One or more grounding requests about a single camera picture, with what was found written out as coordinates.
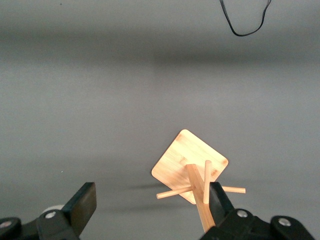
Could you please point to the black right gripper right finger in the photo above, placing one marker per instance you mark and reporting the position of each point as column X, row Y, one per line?
column 240, row 226

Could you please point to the wooden cup rack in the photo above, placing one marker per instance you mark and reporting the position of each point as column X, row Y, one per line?
column 190, row 155

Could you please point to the dark grey table mat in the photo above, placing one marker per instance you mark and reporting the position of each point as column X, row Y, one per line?
column 100, row 100

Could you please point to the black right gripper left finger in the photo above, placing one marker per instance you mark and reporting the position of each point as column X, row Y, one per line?
column 62, row 225

